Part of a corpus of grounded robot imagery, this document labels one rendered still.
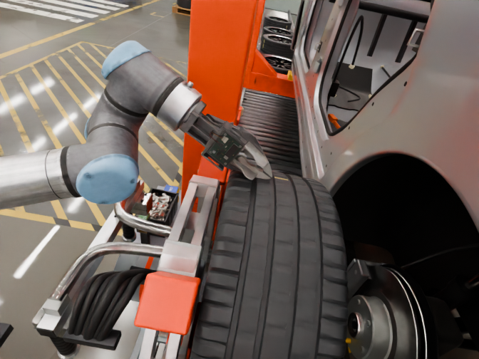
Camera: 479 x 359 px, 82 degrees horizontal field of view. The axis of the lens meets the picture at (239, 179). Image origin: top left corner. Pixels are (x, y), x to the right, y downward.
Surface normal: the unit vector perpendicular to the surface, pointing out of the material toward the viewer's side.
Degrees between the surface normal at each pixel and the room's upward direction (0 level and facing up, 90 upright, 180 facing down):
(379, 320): 15
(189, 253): 0
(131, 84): 83
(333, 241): 10
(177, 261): 45
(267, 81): 90
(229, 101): 90
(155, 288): 35
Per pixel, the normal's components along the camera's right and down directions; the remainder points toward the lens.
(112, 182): 0.33, 0.69
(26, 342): 0.17, -0.76
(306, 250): 0.14, -0.58
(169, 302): 0.08, -0.27
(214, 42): -0.11, 0.62
